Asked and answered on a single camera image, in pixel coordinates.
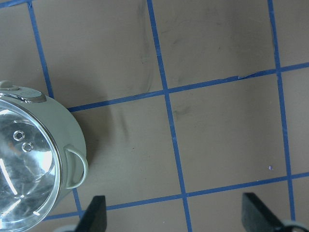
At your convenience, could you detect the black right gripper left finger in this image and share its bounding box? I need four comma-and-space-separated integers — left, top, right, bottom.
76, 196, 107, 232

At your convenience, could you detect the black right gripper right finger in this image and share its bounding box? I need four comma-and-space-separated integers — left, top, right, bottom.
242, 192, 289, 232

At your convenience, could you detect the glass pot lid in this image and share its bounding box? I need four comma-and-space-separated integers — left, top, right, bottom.
0, 100, 60, 232

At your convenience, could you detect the pale green electric pot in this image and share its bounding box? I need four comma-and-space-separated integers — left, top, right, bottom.
0, 80, 88, 221

